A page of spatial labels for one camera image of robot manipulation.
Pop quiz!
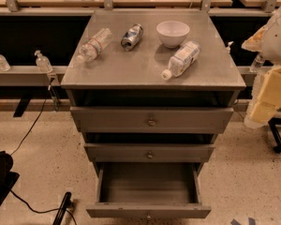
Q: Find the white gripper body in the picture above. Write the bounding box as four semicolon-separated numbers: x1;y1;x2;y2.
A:
244;72;265;129

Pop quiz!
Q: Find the black object lower left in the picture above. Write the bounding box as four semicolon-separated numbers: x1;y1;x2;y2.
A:
0;151;20;206

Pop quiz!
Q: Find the crushed silver blue can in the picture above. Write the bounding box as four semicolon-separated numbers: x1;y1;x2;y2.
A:
121;23;143;51

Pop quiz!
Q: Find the right sanitizer pump bottle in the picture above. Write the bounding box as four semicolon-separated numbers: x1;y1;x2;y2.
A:
226;41;234;53

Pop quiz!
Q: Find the black stand leg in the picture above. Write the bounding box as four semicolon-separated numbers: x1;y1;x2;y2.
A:
52;191;71;225

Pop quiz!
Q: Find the grey top drawer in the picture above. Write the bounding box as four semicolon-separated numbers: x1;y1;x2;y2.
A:
70;107;233;134

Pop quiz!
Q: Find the clear red label water bottle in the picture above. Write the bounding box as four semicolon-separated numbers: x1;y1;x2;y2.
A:
75;28;112;65

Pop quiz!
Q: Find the upright clear water bottle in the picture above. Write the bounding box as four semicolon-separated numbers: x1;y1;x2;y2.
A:
249;53;265;73

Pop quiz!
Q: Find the black floor cable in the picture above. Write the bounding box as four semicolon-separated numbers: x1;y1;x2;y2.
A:
9;75;78;225

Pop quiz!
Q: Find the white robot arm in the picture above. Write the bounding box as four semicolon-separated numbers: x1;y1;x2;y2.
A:
242;6;281;128

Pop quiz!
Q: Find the white ceramic bowl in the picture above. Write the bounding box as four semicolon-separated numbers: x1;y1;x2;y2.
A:
156;21;190;48

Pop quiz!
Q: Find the blue label plastic bottle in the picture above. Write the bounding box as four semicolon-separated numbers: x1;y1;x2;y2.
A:
161;40;201;81

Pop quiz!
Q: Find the grey open bottom drawer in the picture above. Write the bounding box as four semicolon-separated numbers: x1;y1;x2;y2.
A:
87;162;211;219

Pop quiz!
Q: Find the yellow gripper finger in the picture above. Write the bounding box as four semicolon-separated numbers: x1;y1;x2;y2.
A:
250;101;276;123
258;66;281;109

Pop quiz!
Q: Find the grey metal drawer cabinet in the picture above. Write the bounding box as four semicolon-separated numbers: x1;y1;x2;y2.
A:
60;8;247;219

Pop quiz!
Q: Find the black right table leg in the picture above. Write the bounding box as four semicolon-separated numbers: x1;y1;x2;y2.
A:
269;117;281;154

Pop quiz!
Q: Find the grey middle drawer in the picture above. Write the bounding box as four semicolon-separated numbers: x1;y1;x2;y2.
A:
84;143;214;163

